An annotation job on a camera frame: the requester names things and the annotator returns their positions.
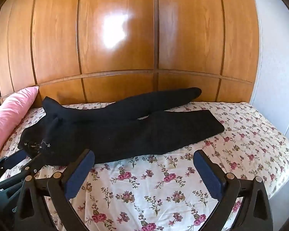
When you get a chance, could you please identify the black pants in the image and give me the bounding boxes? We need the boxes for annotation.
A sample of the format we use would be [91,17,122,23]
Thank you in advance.
[17,87,225,165]

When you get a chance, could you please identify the bed with floral sheet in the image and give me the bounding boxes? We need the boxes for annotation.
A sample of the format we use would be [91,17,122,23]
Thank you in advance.
[0,101,289,231]

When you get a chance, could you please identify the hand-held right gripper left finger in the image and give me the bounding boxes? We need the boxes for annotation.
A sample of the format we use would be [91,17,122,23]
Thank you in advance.
[13,149,95,231]

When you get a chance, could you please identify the pink pillow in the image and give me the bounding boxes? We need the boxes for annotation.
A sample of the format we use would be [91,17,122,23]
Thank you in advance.
[0,87,40,158]

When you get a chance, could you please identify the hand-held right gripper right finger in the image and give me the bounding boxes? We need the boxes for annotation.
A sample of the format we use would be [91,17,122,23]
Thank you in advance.
[193,150,274,231]

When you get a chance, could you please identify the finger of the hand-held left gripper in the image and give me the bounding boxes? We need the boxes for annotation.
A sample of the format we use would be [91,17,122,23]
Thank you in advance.
[0,152,49,193]
[1,153,29,171]

